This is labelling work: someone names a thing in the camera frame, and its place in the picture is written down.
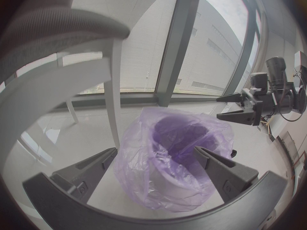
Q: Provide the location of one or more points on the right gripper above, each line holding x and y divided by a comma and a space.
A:
268, 105

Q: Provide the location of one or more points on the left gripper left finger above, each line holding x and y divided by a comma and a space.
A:
91, 169

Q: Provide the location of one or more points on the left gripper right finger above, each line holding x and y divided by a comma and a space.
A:
223, 171

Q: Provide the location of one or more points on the purple plastic bag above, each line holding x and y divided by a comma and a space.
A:
144, 176

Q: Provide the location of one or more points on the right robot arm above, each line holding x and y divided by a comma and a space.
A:
275, 71

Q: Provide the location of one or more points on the white trash bin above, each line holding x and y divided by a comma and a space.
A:
168, 183

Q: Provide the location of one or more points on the window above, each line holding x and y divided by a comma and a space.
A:
184, 44

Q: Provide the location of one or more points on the grey padded white chair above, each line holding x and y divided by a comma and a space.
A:
36, 32

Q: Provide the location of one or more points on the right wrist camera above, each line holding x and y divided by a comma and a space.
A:
258, 80

